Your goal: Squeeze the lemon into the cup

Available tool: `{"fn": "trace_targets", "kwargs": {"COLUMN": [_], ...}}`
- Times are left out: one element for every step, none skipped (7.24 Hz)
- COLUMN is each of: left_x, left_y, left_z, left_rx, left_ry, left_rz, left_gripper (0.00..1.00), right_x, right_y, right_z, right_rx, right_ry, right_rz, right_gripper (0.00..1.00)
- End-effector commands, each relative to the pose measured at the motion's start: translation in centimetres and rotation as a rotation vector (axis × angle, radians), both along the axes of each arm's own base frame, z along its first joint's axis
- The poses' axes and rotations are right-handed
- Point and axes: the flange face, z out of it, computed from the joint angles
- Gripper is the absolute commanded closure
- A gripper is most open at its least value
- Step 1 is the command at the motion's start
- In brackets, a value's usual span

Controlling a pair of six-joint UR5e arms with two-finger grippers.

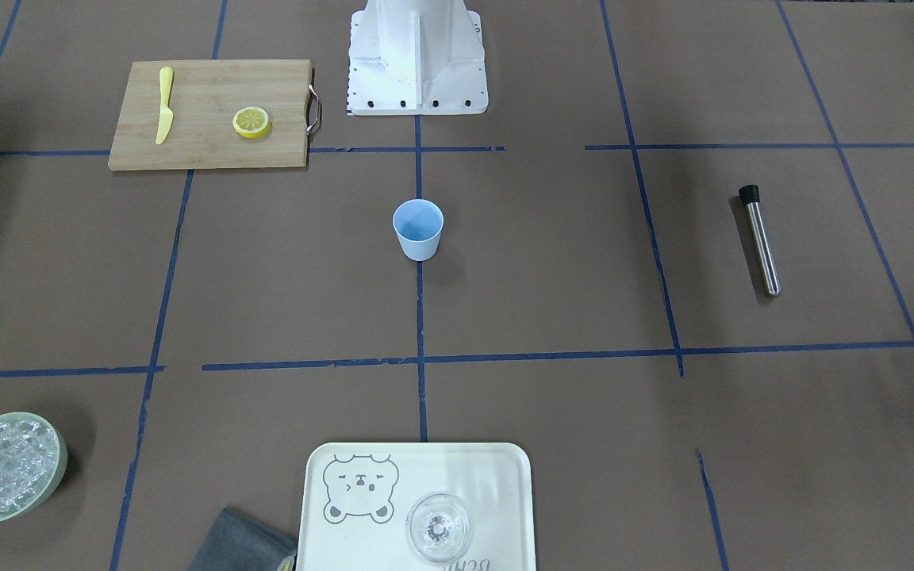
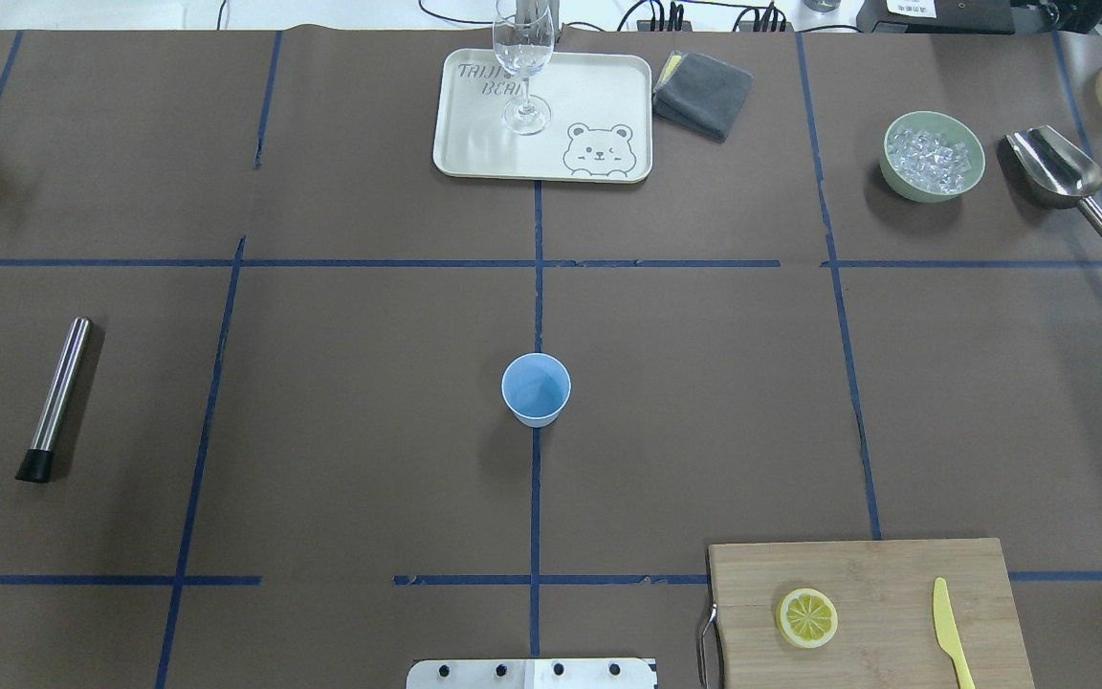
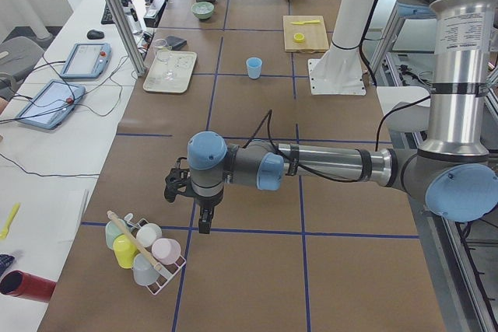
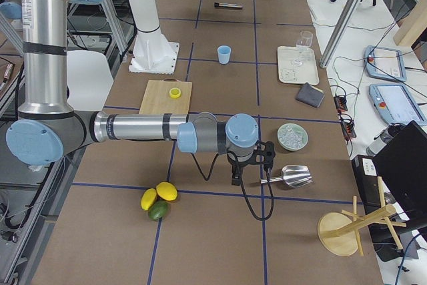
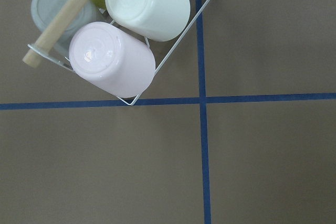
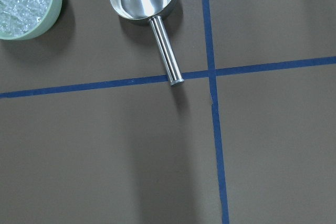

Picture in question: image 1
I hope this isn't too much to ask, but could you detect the light blue cup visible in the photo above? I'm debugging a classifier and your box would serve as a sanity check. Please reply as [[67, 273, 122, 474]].
[[392, 198, 445, 263]]

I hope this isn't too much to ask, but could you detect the yellow plastic knife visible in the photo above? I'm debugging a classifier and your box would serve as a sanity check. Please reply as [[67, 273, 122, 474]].
[[155, 66, 174, 145]]

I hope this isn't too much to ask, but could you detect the steel muddler black tip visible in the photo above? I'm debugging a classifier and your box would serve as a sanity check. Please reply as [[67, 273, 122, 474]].
[[739, 184, 782, 297]]

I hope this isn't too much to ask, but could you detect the clear wine glass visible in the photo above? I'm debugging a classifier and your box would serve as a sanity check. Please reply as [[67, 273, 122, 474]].
[[406, 491, 473, 565]]

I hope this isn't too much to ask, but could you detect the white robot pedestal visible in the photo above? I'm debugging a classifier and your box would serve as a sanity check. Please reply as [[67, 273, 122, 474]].
[[346, 1, 490, 116]]

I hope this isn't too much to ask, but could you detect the cream bear tray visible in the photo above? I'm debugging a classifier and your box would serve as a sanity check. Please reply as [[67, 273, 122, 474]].
[[295, 443, 537, 570]]

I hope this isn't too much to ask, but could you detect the wooden cutting board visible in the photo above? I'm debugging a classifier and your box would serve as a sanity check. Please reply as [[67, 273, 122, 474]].
[[108, 60, 319, 172]]

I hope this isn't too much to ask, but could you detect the green bowl of ice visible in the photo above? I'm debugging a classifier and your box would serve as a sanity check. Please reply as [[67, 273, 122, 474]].
[[0, 412, 68, 523]]

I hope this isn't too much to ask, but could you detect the lemon slice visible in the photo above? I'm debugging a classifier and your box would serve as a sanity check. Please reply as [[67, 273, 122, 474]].
[[232, 107, 270, 140]]

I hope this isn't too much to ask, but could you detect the grey folded cloth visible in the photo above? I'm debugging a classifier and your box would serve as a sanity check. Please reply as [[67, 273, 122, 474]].
[[188, 508, 298, 570]]

